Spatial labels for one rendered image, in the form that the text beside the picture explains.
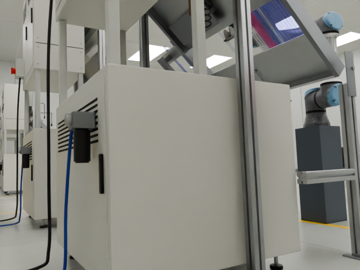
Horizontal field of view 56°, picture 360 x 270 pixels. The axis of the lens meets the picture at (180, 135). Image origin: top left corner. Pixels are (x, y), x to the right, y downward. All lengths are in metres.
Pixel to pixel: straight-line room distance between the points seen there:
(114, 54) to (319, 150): 1.45
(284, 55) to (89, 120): 0.93
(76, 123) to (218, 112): 0.40
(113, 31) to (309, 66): 0.89
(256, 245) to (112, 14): 0.75
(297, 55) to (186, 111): 0.71
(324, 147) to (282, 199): 0.97
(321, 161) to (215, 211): 1.17
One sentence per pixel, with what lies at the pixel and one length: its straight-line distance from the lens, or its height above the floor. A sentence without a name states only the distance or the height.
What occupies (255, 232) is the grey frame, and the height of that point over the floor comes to 0.16.
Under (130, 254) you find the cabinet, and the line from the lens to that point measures 0.88.
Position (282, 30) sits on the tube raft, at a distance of 1.49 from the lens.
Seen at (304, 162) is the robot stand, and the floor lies 0.34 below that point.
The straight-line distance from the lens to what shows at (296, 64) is 1.55.
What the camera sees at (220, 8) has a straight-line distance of 1.56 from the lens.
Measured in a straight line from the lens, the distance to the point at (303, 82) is 1.56.
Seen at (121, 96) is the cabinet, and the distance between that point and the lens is 0.87.
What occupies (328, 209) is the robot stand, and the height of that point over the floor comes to 0.08.
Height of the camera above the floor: 0.36
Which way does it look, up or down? 5 degrees up
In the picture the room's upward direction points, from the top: 2 degrees counter-clockwise
